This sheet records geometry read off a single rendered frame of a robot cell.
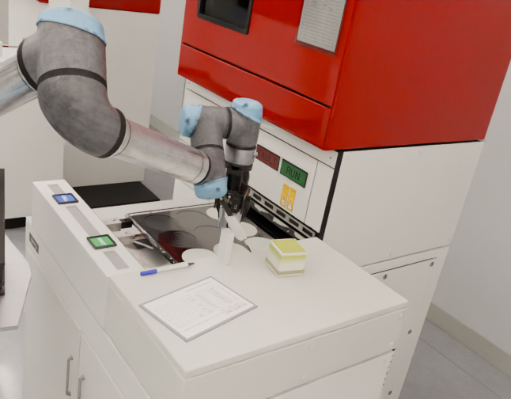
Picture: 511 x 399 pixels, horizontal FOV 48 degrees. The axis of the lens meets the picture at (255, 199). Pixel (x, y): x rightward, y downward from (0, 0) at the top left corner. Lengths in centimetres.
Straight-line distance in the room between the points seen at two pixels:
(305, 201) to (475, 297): 168
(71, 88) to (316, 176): 83
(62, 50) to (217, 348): 61
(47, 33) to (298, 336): 75
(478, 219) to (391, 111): 151
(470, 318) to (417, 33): 191
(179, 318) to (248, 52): 89
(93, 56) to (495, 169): 230
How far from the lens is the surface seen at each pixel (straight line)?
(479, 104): 201
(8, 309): 148
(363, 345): 142
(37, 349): 198
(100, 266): 137
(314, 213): 166
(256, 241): 171
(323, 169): 161
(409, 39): 164
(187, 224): 174
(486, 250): 310
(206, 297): 128
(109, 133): 104
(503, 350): 319
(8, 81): 116
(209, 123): 133
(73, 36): 106
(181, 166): 119
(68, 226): 154
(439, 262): 224
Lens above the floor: 166
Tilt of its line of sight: 22 degrees down
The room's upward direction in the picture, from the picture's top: 10 degrees clockwise
